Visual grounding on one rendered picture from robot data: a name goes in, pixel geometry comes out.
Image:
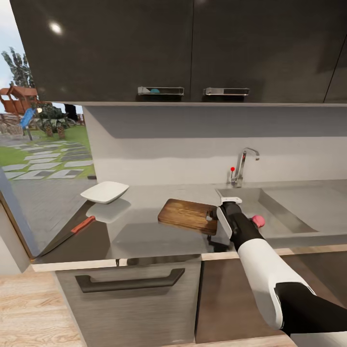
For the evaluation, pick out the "drop in sink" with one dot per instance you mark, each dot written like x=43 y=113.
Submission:
x=290 y=211

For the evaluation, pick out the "vidalia onion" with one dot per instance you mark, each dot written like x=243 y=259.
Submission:
x=258 y=220

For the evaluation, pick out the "cutting board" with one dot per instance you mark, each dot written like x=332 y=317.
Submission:
x=188 y=214

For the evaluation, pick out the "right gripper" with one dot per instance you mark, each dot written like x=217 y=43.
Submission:
x=213 y=214

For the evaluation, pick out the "parer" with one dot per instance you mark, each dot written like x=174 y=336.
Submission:
x=74 y=231

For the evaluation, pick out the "cabinet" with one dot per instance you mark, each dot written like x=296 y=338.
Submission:
x=336 y=95
x=182 y=53

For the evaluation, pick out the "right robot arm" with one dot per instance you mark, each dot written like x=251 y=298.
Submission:
x=284 y=299

